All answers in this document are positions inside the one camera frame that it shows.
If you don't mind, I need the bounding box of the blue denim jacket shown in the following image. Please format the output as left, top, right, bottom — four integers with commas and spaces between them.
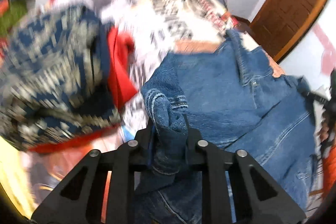
134, 30, 317, 223

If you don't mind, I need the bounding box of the orange sleeve forearm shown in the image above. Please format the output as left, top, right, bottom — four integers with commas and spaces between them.
322, 147, 336, 198

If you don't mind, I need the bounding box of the red garment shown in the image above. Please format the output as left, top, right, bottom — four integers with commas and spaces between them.
29, 27, 138, 153

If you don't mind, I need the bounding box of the navy patterned sweater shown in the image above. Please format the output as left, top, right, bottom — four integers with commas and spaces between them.
1, 5, 120, 151

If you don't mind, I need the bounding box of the yellow garment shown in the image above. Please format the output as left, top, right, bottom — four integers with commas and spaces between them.
0, 138, 35, 218

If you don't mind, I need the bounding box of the printed newspaper bed cover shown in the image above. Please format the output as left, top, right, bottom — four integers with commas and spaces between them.
20, 0, 287, 214

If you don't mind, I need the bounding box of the wooden wardrobe frame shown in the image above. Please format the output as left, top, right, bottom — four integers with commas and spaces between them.
250, 0, 327, 61

